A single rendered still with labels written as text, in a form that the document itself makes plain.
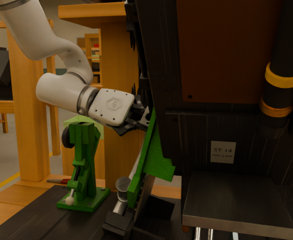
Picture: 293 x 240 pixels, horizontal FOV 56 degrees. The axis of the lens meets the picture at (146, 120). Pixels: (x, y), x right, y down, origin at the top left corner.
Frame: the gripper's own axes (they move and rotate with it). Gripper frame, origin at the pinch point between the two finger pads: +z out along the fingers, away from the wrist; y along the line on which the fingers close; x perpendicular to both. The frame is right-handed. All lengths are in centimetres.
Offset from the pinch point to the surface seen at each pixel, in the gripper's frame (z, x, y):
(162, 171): 8.5, -3.6, -13.2
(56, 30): -619, 697, 647
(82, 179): -16.9, 24.5, -14.7
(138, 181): 4.1, -2.6, -17.0
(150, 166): 5.6, -3.7, -13.1
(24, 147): -51, 41, -7
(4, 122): -355, 425, 130
